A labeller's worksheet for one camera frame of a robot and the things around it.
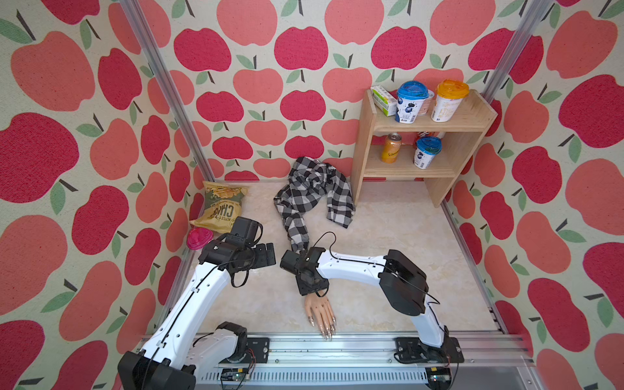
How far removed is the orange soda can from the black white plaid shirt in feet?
0.87

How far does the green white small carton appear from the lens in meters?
0.82

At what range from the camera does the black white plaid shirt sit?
106 centimetres
